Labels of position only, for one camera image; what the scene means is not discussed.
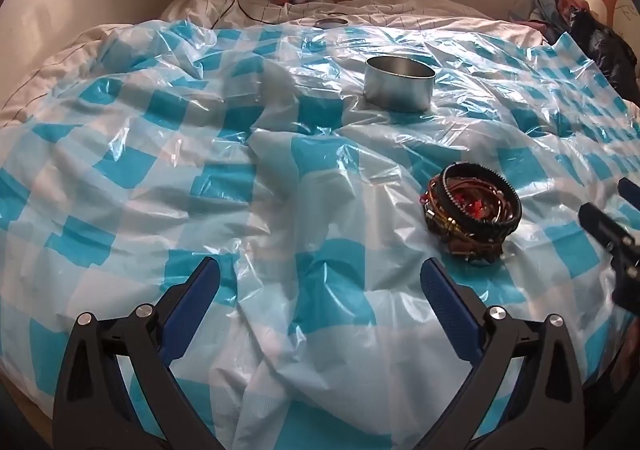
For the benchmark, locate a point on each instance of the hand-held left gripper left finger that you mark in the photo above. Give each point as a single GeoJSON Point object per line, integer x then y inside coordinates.
{"type": "Point", "coordinates": [192, 310]}

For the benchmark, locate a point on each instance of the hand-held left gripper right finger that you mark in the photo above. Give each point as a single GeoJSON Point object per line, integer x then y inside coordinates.
{"type": "Point", "coordinates": [445, 305]}

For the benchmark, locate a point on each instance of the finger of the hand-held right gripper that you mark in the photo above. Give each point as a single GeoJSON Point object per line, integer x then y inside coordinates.
{"type": "Point", "coordinates": [607, 230]}
{"type": "Point", "coordinates": [631, 191]}

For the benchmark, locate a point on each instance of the round metal tin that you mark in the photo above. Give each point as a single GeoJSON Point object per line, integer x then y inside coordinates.
{"type": "Point", "coordinates": [395, 90]}

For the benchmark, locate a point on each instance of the blue checkered plastic sheet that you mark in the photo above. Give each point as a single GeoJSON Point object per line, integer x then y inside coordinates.
{"type": "Point", "coordinates": [200, 170]}

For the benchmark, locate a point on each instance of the black plastic bag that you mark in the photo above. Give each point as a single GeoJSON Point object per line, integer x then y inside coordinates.
{"type": "Point", "coordinates": [605, 50]}

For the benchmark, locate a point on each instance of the colourful printed cloth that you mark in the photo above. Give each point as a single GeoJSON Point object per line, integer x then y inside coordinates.
{"type": "Point", "coordinates": [547, 0]}

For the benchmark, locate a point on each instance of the round metal tin lid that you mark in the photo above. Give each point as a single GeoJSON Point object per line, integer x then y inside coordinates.
{"type": "Point", "coordinates": [331, 22]}

